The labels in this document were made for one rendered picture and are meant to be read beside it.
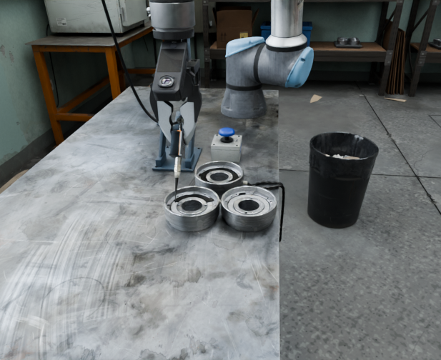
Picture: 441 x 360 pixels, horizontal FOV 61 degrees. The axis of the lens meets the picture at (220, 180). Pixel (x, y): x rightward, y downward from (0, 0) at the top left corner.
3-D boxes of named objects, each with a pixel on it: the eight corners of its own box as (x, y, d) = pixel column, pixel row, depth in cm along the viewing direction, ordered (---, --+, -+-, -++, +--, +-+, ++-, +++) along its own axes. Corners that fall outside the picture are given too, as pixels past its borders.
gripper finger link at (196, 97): (204, 119, 72) (199, 73, 68) (204, 122, 71) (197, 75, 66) (181, 121, 73) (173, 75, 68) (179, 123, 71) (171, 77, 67)
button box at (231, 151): (239, 163, 93) (239, 145, 90) (211, 162, 94) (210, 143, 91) (242, 149, 100) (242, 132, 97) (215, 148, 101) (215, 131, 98)
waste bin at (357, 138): (369, 235, 195) (386, 161, 174) (303, 230, 199) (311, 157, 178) (357, 199, 224) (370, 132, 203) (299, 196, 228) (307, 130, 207)
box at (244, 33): (259, 48, 395) (260, 9, 376) (211, 48, 397) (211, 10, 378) (256, 41, 430) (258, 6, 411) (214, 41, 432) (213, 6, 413)
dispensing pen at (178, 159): (165, 199, 71) (171, 112, 72) (170, 200, 75) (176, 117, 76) (176, 200, 70) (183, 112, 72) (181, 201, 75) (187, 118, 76)
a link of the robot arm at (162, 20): (189, 3, 60) (139, 3, 60) (191, 33, 62) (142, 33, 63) (197, -2, 66) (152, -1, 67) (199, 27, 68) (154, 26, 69)
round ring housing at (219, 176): (190, 198, 79) (189, 181, 77) (201, 174, 88) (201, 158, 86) (239, 203, 77) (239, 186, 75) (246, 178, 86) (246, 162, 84)
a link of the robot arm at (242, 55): (236, 75, 128) (237, 32, 122) (273, 80, 122) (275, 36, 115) (218, 83, 119) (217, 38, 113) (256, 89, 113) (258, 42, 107)
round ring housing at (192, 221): (177, 241, 67) (176, 222, 65) (157, 211, 75) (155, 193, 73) (229, 223, 71) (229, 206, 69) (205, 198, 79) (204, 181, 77)
